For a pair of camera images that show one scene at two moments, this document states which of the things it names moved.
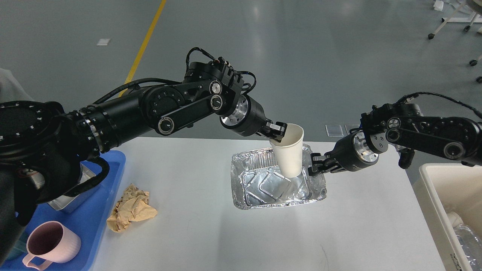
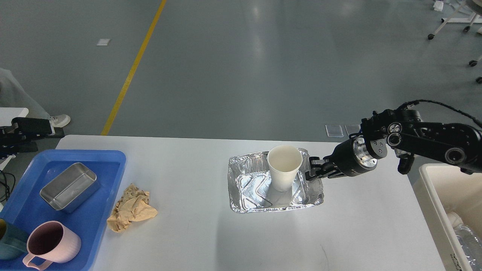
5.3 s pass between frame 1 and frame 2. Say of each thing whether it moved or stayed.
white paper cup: moved
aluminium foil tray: stayed
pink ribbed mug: stayed
